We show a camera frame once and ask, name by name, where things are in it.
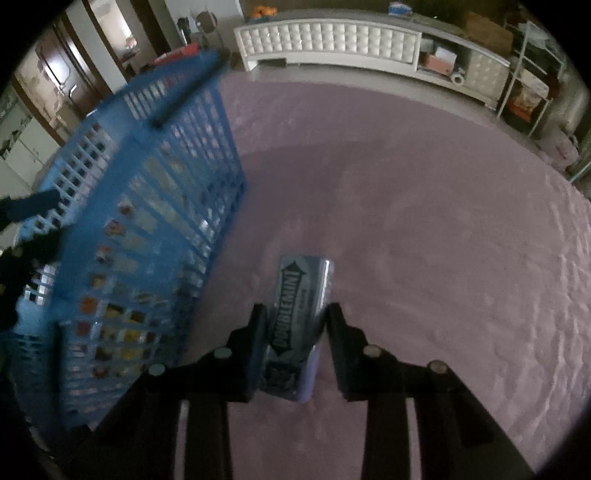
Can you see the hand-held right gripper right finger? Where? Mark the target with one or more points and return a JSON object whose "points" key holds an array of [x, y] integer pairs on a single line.
{"points": [[341, 355]]}

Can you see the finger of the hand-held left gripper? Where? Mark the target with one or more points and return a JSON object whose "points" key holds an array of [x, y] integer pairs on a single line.
{"points": [[27, 263], [32, 205]]}

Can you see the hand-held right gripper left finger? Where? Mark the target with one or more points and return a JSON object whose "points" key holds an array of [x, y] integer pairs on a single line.
{"points": [[256, 350]]}

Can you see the silver blue gum pack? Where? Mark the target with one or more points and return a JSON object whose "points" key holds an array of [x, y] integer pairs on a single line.
{"points": [[295, 300]]}

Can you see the blue plastic basket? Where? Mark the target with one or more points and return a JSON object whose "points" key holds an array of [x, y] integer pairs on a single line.
{"points": [[152, 221]]}

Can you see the brown wooden door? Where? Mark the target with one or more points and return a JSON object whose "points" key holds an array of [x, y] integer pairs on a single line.
{"points": [[60, 78]]}

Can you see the red paper bag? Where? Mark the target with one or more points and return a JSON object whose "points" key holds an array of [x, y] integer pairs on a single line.
{"points": [[178, 53]]}

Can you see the black bottle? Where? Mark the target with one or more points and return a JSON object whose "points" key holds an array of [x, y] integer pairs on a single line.
{"points": [[183, 30]]}

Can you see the standing fan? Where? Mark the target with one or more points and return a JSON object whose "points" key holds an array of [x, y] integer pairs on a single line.
{"points": [[205, 23]]}

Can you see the white pink shopping bag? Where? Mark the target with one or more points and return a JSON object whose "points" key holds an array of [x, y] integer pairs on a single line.
{"points": [[561, 150]]}

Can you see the white paper roll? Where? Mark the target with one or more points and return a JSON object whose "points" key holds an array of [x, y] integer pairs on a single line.
{"points": [[457, 77]]}

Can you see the pile of oranges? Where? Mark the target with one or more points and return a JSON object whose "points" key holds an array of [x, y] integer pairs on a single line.
{"points": [[264, 12]]}

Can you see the pink box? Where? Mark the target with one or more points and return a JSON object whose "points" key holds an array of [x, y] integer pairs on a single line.
{"points": [[438, 64]]}

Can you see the white tufted TV cabinet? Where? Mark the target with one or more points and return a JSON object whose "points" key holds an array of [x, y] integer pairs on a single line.
{"points": [[332, 44]]}

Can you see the white metal shelf rack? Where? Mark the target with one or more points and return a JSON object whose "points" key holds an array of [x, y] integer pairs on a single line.
{"points": [[531, 87]]}

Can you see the blue tissue box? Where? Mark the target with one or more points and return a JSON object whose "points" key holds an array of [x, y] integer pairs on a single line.
{"points": [[400, 10]]}

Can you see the cardboard box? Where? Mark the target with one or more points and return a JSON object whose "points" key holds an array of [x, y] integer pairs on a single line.
{"points": [[489, 32]]}

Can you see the dark wooden door frame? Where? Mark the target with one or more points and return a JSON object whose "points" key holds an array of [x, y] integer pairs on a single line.
{"points": [[143, 27]]}

